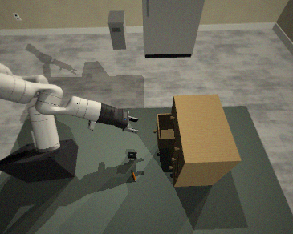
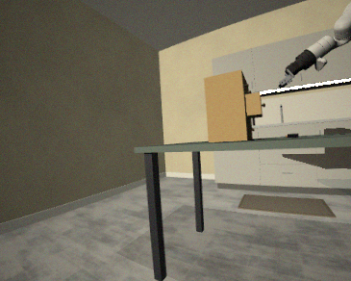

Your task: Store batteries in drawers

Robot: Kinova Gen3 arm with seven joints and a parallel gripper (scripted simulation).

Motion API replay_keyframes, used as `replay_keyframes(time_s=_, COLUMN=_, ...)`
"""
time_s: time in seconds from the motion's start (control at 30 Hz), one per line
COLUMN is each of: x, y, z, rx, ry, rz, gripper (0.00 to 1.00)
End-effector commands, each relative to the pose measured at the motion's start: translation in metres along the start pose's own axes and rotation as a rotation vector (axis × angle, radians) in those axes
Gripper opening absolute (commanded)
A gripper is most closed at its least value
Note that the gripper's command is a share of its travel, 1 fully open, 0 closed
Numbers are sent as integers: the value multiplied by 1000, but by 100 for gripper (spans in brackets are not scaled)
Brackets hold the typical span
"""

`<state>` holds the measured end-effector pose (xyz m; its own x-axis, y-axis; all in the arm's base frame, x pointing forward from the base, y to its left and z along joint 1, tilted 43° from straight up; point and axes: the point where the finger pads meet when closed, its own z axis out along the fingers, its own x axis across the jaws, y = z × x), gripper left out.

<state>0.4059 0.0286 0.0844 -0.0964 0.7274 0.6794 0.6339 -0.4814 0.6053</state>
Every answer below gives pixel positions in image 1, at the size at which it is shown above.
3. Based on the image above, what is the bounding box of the black 9v battery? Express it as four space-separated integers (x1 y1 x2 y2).
128 152 137 159

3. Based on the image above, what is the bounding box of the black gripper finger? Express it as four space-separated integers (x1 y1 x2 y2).
128 116 138 122
122 124 139 134

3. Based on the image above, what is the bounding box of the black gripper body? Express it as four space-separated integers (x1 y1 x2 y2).
83 100 128 130

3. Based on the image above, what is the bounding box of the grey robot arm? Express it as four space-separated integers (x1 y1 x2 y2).
0 63 88 152

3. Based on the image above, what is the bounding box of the small wooden chest of drawers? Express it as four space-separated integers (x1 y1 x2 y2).
173 94 241 187

